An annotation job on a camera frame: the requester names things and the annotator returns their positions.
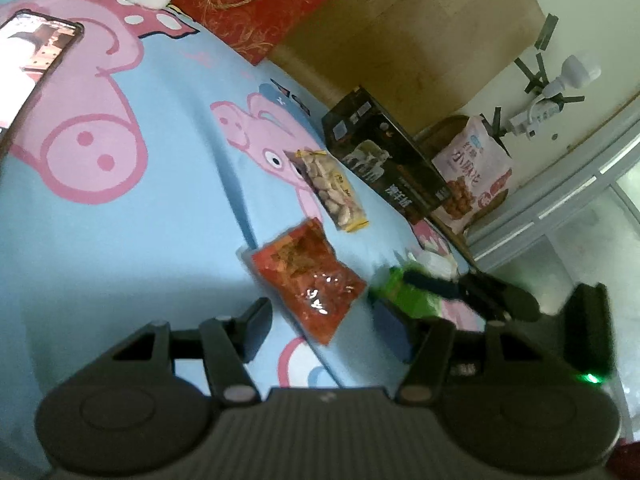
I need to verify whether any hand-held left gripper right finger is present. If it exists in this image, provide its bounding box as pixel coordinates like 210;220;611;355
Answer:
372;300;571;405

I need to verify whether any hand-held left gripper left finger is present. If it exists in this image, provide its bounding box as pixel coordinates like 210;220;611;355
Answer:
85;297;273;408

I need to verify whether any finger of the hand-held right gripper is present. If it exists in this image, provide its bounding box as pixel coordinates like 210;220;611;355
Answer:
402;267;471;303

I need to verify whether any pale snack packet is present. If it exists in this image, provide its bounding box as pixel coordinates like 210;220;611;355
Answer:
412;250;459;279

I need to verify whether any green snack packet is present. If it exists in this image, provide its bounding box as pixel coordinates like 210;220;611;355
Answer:
369;265;451;322

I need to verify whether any red snack packet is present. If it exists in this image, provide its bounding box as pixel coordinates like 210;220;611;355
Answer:
250;217;369;346

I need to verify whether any clear nut snack packet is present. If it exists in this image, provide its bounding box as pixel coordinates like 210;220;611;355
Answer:
282;147;371;234

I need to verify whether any black cardboard box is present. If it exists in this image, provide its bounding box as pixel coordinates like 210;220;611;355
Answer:
321;85;454;226

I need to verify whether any pink snack bag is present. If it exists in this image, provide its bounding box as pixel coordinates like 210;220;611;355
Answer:
431;114;514;236

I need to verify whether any black tape strip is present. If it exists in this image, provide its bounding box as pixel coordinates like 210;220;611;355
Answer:
479;106;512;157
514;54;552;95
534;14;560;52

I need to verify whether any printed blanket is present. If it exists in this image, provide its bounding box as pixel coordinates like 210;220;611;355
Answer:
0;0;482;477

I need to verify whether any white power strip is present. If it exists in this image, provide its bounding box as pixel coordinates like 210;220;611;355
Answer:
507;92;564;139

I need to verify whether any wooden board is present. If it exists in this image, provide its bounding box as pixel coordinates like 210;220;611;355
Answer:
270;0;547;137

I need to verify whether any red gift bag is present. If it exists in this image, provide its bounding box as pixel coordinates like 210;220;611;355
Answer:
170;0;354;66

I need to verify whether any smartphone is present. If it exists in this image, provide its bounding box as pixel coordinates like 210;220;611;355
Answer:
0;9;85;134

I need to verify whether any white window frame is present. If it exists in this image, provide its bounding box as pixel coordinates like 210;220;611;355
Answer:
469;145;640;262

